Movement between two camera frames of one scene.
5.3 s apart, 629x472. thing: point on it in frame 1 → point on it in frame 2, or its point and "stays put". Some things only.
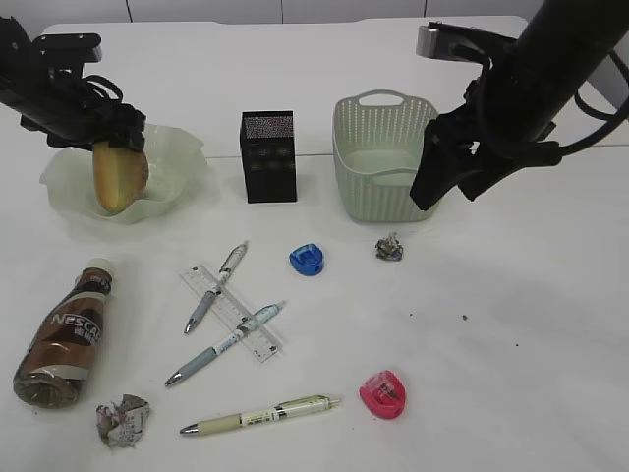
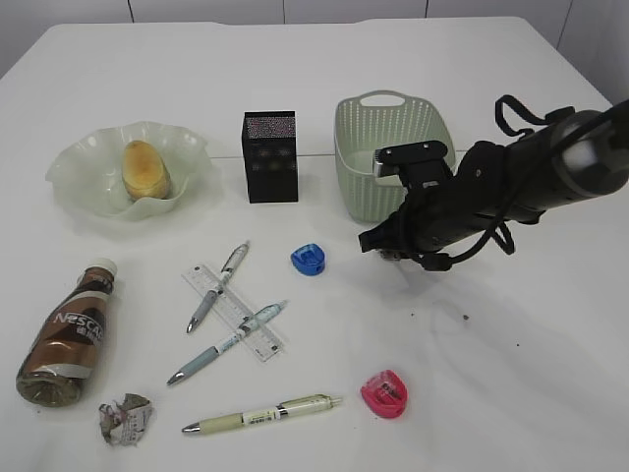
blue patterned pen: [249, 325] stays put
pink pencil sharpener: [383, 394] stays put
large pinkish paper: [120, 425] stays put
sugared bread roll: [120, 174] → [143, 172]
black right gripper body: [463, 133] → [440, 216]
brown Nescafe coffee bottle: [54, 363] stays put
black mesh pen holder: [268, 152] stays put
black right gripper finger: [441, 167] → [396, 232]
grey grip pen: [230, 264] stays put
